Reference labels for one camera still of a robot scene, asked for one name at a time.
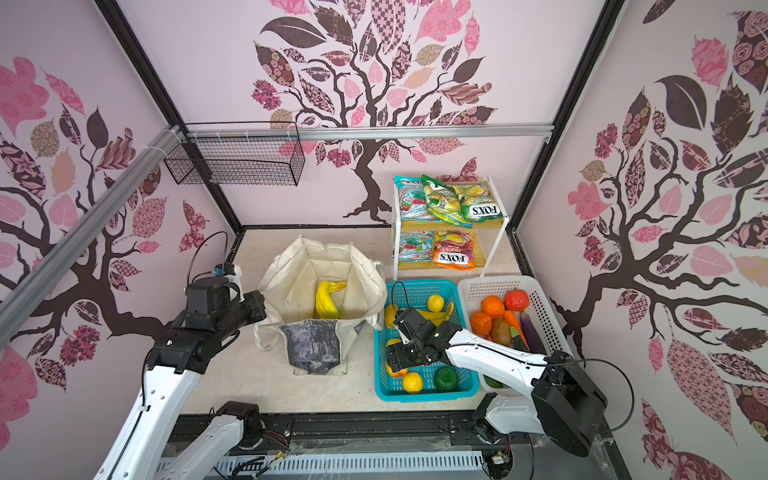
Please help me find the black front rail base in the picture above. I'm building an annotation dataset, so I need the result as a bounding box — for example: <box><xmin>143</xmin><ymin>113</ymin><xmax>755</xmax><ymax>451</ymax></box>
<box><xmin>110</xmin><ymin>406</ymin><xmax>631</xmax><ymax>480</ymax></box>

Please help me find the cream canvas grocery bag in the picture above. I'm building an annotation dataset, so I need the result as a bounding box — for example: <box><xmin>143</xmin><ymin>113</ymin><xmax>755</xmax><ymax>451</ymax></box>
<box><xmin>253</xmin><ymin>237</ymin><xmax>388</xmax><ymax>375</ymax></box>

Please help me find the wrinkled yellow mango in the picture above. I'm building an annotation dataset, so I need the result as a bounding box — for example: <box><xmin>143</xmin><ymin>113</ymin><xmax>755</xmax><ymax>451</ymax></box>
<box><xmin>384</xmin><ymin>304</ymin><xmax>399</xmax><ymax>329</ymax></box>

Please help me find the yellow green Fox's bag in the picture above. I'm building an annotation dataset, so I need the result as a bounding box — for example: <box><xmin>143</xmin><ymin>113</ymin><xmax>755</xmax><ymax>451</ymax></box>
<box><xmin>453</xmin><ymin>183</ymin><xmax>503</xmax><ymax>224</ymax></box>

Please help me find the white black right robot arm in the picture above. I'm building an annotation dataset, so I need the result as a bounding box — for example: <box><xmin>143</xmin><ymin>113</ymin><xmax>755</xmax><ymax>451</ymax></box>
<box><xmin>386</xmin><ymin>307</ymin><xmax>608</xmax><ymax>457</ymax></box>

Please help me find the black wire wall basket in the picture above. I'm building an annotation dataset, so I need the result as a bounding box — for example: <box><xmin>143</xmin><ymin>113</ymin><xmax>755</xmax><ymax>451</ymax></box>
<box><xmin>164</xmin><ymin>120</ymin><xmax>305</xmax><ymax>187</ymax></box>

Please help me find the brown potato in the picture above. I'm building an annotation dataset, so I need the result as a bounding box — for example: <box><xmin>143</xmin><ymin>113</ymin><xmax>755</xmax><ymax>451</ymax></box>
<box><xmin>490</xmin><ymin>318</ymin><xmax>512</xmax><ymax>346</ymax></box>

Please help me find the dark purple eggplant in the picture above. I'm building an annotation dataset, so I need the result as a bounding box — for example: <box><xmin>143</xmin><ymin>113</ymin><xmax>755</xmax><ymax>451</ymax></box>
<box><xmin>519</xmin><ymin>312</ymin><xmax>547</xmax><ymax>355</ymax></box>

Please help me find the white wood two-tier shelf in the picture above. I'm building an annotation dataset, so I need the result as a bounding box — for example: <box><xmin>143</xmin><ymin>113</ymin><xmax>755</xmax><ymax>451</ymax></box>
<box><xmin>392</xmin><ymin>176</ymin><xmax>510</xmax><ymax>280</ymax></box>

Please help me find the white plastic basket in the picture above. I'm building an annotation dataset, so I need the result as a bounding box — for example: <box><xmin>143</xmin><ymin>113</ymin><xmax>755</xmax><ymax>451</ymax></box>
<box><xmin>457</xmin><ymin>274</ymin><xmax>583</xmax><ymax>394</ymax></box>

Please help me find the orange Fox's candy bag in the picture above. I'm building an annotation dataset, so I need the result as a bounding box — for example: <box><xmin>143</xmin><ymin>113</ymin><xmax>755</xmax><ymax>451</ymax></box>
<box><xmin>432</xmin><ymin>231</ymin><xmax>476</xmax><ymax>271</ymax></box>

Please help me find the green candy bag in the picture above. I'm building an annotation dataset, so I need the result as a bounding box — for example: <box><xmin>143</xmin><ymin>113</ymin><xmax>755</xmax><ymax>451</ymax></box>
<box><xmin>420</xmin><ymin>175</ymin><xmax>472</xmax><ymax>228</ymax></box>

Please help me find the teal plastic basket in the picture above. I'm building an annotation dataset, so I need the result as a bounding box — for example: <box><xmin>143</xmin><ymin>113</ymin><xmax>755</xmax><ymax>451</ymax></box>
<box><xmin>373</xmin><ymin>279</ymin><xmax>479</xmax><ymax>403</ymax></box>

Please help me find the yellow banana pair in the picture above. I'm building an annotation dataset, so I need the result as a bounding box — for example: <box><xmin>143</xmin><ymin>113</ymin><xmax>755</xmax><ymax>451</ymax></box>
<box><xmin>417</xmin><ymin>302</ymin><xmax>455</xmax><ymax>327</ymax></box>

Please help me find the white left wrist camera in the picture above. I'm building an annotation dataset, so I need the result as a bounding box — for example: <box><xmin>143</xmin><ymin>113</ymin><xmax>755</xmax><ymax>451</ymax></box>
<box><xmin>215</xmin><ymin>262</ymin><xmax>244</xmax><ymax>302</ymax></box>

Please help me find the yellow lemon top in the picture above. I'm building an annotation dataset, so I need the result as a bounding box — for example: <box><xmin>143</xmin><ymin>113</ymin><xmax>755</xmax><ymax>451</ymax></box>
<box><xmin>426</xmin><ymin>294</ymin><xmax>445</xmax><ymax>313</ymax></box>

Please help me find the teal striped candy bag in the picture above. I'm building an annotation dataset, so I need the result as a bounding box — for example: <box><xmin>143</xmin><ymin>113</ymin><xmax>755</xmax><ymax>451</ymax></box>
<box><xmin>394</xmin><ymin>176</ymin><xmax>434</xmax><ymax>221</ymax></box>

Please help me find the yellow lemon bottom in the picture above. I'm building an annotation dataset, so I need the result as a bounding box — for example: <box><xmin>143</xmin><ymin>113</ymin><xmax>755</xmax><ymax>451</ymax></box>
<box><xmin>402</xmin><ymin>372</ymin><xmax>424</xmax><ymax>395</ymax></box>

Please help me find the yellow orange apple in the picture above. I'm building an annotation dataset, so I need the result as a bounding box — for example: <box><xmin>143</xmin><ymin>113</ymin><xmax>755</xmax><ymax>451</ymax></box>
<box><xmin>386</xmin><ymin>365</ymin><xmax>409</xmax><ymax>379</ymax></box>

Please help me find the silver aluminium rail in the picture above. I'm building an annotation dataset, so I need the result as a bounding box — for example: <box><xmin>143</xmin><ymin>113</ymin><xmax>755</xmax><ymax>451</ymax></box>
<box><xmin>1</xmin><ymin>123</ymin><xmax>554</xmax><ymax>346</ymax></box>

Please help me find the red tomato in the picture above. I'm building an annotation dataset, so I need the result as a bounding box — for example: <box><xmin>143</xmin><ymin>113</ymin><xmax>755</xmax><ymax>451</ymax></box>
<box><xmin>503</xmin><ymin>289</ymin><xmax>530</xmax><ymax>312</ymax></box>

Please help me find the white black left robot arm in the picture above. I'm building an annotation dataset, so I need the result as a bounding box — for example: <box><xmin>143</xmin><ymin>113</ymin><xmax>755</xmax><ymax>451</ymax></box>
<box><xmin>95</xmin><ymin>275</ymin><xmax>267</xmax><ymax>479</ymax></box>

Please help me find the green cucumber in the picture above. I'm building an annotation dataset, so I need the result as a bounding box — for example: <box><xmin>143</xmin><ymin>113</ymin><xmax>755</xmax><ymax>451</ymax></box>
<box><xmin>484</xmin><ymin>376</ymin><xmax>505</xmax><ymax>389</ymax></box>

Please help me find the green avocado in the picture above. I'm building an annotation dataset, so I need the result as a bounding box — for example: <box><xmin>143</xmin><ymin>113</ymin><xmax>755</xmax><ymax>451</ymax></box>
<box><xmin>433</xmin><ymin>366</ymin><xmax>459</xmax><ymax>393</ymax></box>

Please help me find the orange carrot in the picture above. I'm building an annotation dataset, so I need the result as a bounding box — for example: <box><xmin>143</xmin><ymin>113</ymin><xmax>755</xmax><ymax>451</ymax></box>
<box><xmin>503</xmin><ymin>310</ymin><xmax>530</xmax><ymax>352</ymax></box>

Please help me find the orange tangerine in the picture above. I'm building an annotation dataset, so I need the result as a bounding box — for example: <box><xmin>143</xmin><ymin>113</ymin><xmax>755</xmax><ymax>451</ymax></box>
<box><xmin>481</xmin><ymin>296</ymin><xmax>506</xmax><ymax>319</ymax></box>
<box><xmin>470</xmin><ymin>311</ymin><xmax>493</xmax><ymax>337</ymax></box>

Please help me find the lower teal candy bag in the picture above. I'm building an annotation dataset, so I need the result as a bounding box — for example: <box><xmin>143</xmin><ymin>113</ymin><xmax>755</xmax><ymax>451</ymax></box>
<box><xmin>398</xmin><ymin>232</ymin><xmax>434</xmax><ymax>263</ymax></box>

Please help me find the yellow banana bunch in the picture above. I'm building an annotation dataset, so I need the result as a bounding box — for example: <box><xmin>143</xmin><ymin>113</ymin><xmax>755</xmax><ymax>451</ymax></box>
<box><xmin>315</xmin><ymin>280</ymin><xmax>347</xmax><ymax>320</ymax></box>

